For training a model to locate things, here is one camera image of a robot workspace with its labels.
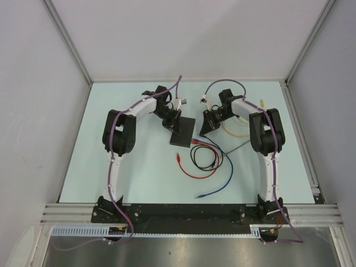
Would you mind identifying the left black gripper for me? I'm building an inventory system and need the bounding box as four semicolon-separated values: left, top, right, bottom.
152;106;181;136

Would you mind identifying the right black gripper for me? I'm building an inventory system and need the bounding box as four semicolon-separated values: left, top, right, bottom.
200;108;236;136

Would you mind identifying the black network switch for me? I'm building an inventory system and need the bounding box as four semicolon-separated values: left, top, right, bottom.
170;117;196;148

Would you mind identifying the black ethernet cable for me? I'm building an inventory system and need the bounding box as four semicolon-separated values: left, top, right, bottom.
191;137;220;170

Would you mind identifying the blue ethernet cable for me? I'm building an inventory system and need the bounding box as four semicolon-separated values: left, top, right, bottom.
192;136;235;200

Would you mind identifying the red ethernet cable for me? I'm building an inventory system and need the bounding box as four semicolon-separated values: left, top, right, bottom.
175;140;219;179

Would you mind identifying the grey ethernet cable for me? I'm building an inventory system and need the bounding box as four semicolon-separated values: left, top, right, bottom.
224;141;251;156

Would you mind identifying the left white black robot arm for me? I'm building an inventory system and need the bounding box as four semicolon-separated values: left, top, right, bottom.
97;86;181;223

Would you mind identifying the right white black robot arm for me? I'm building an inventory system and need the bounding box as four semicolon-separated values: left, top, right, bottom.
199;89;288;223

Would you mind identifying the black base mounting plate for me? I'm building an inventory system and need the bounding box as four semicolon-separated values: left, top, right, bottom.
91;202;290;235

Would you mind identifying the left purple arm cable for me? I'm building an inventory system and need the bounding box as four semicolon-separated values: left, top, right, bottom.
52;75;183;251

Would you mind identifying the aluminium frame rail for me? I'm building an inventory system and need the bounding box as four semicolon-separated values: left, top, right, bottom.
41;204;343;227

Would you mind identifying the white slotted cable duct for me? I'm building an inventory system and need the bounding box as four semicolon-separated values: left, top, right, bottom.
52;224;264;239

